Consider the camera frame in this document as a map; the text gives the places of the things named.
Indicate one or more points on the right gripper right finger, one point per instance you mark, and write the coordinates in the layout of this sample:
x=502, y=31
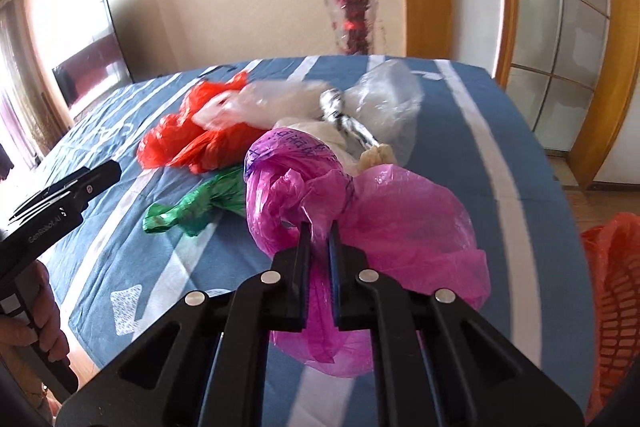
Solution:
x=438, y=362

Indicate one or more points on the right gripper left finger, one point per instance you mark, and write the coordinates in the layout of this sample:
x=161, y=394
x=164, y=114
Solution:
x=203, y=363

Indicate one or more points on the magenta plastic bag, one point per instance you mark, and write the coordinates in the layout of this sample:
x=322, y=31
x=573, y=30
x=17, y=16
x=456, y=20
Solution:
x=410, y=228

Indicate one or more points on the orange red plastic bag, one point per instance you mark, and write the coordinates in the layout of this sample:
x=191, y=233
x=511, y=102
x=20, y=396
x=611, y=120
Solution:
x=176, y=141

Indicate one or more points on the dark green plastic bag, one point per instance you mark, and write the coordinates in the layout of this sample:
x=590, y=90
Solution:
x=224, y=191

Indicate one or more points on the clear plastic bag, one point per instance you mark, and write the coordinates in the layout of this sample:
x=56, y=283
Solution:
x=387, y=100

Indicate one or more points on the person's left hand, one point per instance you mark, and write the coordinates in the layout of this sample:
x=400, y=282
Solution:
x=47, y=319

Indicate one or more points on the red plastic waste basket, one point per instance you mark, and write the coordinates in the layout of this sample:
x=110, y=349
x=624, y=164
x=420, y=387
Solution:
x=612, y=252

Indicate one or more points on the blue white striped tablecloth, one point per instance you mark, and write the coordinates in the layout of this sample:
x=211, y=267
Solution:
x=112, y=280

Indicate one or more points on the pink white plastic bag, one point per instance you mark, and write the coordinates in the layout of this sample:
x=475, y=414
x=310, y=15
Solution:
x=262, y=103

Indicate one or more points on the black white patterned wrapper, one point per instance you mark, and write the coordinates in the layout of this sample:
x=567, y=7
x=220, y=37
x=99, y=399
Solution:
x=332, y=104

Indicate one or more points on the clear glass vase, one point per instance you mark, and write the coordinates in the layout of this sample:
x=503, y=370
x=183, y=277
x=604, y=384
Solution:
x=353, y=25

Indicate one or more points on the frosted glass sliding door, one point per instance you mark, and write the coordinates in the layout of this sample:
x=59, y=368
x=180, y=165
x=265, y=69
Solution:
x=556, y=65

